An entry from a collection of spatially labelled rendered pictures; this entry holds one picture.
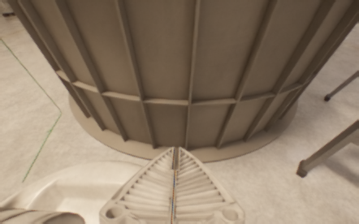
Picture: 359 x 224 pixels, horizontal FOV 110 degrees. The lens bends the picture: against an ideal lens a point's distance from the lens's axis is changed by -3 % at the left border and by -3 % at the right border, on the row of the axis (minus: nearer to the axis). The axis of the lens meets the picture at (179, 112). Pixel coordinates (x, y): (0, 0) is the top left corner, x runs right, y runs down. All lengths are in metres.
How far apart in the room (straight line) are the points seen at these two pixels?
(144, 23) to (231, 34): 0.24
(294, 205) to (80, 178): 0.91
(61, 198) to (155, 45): 0.53
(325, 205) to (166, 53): 1.01
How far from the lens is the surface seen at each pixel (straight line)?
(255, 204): 0.85
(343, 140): 0.93
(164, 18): 0.43
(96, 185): 0.47
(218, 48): 0.46
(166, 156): 0.16
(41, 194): 0.54
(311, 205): 1.00
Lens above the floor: 0.76
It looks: 45 degrees down
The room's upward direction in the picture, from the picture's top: 1 degrees clockwise
